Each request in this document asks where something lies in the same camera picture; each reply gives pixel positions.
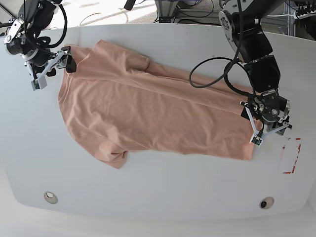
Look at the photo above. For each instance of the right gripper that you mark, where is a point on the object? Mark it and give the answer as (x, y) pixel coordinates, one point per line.
(38, 63)

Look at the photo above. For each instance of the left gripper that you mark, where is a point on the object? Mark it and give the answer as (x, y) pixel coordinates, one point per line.
(268, 113)

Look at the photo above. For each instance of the peach T-shirt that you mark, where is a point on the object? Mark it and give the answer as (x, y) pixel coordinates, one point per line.
(119, 101)

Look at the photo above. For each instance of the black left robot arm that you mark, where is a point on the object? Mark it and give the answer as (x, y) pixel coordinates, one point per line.
(241, 22)

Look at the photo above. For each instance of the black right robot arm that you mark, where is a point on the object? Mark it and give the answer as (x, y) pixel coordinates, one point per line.
(33, 17)

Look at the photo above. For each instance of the red tape rectangle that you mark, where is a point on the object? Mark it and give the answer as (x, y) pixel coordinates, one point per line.
(289, 155)

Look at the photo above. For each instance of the right table grommet hole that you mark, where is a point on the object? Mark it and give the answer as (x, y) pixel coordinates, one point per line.
(266, 203)

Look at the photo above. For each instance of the table grommet hole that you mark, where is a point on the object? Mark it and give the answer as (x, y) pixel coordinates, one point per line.
(50, 197)
(266, 203)

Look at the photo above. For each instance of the white power strip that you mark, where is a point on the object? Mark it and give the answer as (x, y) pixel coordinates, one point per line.
(305, 11)

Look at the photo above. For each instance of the left table grommet hole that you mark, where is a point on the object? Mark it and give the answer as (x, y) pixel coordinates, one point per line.
(50, 197)

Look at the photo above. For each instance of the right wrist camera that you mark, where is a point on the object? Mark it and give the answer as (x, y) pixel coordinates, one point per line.
(38, 84)

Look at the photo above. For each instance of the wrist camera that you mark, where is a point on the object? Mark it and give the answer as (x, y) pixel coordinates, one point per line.
(38, 84)
(256, 140)

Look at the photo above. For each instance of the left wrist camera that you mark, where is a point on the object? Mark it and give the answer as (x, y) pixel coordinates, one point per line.
(256, 140)

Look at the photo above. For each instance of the aluminium frame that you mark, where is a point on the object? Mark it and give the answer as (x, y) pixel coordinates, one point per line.
(167, 11)

